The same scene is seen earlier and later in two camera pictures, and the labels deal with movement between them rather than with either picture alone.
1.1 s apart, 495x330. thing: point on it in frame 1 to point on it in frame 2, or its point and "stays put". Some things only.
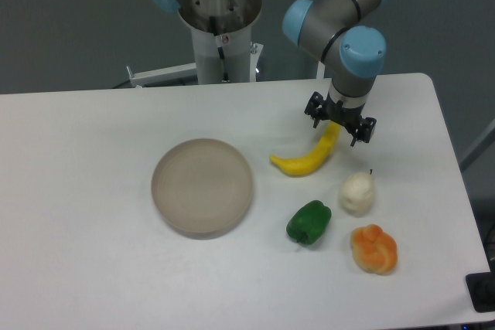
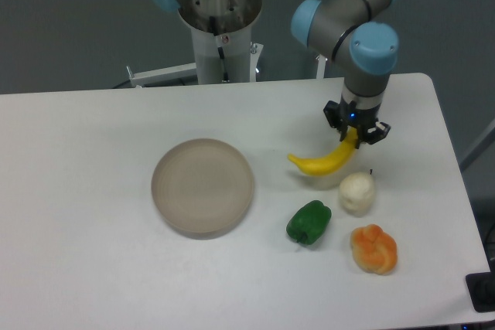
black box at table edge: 481,288 stays put
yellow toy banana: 307,165 to 331,162
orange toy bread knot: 373,250 stays put
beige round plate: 202,188 stays put
